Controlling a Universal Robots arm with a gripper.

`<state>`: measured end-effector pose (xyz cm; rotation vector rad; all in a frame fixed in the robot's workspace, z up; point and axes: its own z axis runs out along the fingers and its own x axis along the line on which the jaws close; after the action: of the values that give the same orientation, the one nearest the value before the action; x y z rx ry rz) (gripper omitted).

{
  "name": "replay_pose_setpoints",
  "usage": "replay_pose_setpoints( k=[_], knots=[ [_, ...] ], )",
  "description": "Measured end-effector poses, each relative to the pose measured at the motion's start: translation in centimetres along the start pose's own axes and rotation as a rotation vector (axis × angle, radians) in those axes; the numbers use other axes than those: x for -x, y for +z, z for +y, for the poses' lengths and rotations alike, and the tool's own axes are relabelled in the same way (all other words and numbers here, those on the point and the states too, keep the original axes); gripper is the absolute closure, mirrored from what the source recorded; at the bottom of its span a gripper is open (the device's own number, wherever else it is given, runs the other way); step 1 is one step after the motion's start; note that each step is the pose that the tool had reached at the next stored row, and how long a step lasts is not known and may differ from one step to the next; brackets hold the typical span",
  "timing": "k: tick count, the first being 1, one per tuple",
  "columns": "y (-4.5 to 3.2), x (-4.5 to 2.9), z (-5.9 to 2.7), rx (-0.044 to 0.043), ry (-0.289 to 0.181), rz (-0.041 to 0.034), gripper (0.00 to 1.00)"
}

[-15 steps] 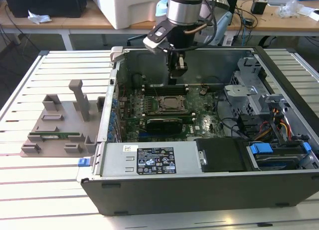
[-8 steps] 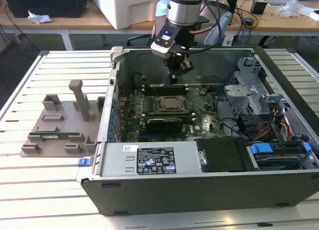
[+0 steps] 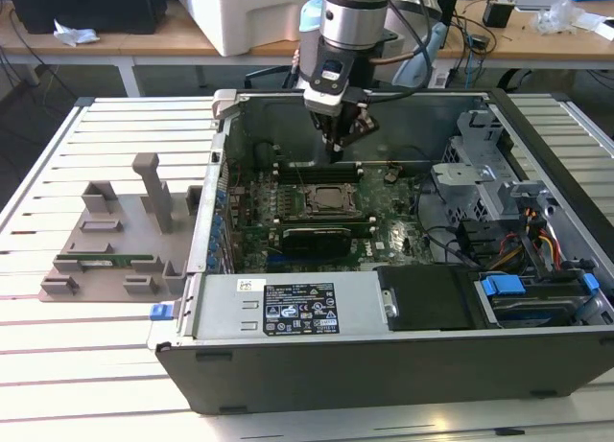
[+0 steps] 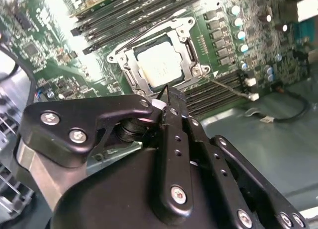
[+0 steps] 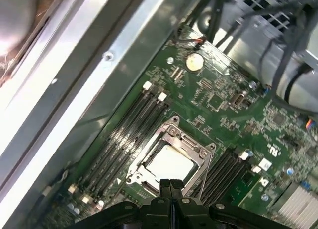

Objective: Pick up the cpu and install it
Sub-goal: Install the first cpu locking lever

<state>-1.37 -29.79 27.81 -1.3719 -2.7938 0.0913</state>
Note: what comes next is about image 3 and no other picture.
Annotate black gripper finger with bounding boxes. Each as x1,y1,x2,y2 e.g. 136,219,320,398
335,104,381,155
310,106,344,165

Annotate metal socket cover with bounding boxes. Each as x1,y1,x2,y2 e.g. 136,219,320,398
306,182,362,216

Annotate CPU socket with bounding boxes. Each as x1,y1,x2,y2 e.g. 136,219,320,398
304,181,364,218

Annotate black RAM slot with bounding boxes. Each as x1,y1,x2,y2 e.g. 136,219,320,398
275,211,374,221
277,175,362,185
277,162,361,171
276,216,376,226
277,167,361,175
277,172,362,179

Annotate white printer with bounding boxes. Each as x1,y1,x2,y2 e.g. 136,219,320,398
184,0,327,58

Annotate green motherboard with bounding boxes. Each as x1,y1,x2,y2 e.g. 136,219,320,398
224,163,433,273

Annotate black graphics card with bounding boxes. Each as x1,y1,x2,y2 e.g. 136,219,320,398
281,225,355,260

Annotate silver metal drive cage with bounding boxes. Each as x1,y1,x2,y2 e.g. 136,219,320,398
429,108,565,232

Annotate small black box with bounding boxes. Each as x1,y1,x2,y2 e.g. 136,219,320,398
482,0,515,30

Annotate black plastic shroud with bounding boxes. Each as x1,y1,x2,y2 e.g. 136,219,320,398
372,264,481,332

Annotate grey power supply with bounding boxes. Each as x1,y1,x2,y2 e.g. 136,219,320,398
191,272,383,341

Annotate hard disk in blue carrier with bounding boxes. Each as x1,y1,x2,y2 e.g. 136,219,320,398
472,272,601,329

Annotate grey parts rack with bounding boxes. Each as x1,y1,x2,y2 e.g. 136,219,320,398
36,151,205,303

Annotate clear plastic bags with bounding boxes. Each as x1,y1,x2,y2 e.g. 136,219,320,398
531,0,601,35

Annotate crumpled white paper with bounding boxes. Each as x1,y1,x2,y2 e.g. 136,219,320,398
52,18,101,48

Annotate open black PC case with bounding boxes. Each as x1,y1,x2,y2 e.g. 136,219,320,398
146,87,614,417

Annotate green RAM stick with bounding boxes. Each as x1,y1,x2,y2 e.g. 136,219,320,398
55,252,157,270

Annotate black monitor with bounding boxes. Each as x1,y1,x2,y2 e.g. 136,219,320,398
9,0,167,35

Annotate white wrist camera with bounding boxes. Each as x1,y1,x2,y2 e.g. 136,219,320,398
301,87,350,116

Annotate black cable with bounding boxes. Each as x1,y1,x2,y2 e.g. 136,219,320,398
396,147,464,267

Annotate yellow red wire bundle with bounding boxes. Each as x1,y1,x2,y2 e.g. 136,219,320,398
498,210,563,271

